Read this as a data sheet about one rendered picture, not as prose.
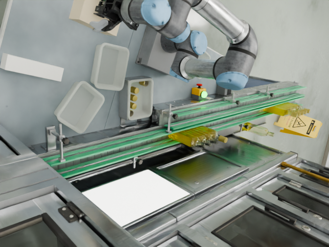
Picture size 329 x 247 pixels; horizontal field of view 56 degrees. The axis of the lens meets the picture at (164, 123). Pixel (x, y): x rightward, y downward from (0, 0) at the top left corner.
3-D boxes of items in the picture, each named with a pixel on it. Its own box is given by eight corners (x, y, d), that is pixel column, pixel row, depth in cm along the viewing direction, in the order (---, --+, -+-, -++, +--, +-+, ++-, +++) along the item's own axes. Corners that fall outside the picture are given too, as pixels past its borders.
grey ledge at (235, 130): (181, 142, 215) (194, 148, 207) (183, 130, 212) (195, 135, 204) (255, 120, 277) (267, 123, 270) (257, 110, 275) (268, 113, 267)
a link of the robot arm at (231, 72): (191, 57, 169) (263, 59, 121) (181, 83, 170) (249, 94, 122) (173, 48, 163) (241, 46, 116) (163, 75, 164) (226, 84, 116)
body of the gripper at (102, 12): (98, -9, 100) (120, -10, 92) (119, 3, 106) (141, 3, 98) (91, 14, 101) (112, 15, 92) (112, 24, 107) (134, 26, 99)
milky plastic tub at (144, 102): (118, 117, 175) (128, 121, 169) (119, 77, 168) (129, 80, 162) (142, 112, 186) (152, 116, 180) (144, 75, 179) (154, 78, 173)
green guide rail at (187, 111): (164, 114, 181) (174, 117, 175) (164, 112, 180) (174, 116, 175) (298, 86, 296) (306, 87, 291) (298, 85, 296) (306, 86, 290)
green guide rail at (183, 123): (164, 126, 183) (173, 130, 177) (164, 124, 183) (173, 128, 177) (296, 93, 298) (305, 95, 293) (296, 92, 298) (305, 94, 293)
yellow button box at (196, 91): (190, 97, 213) (198, 99, 208) (191, 86, 211) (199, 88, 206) (197, 96, 218) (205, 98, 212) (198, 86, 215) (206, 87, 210)
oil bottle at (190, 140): (167, 137, 189) (194, 149, 174) (168, 128, 187) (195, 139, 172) (174, 135, 192) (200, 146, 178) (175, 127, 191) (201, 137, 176)
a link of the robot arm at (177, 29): (199, 12, 97) (177, -6, 89) (186, 46, 98) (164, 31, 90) (181, 12, 103) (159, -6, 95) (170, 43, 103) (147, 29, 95)
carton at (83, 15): (78, -15, 108) (89, -16, 103) (114, 4, 120) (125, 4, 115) (68, 18, 109) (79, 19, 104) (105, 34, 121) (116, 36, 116)
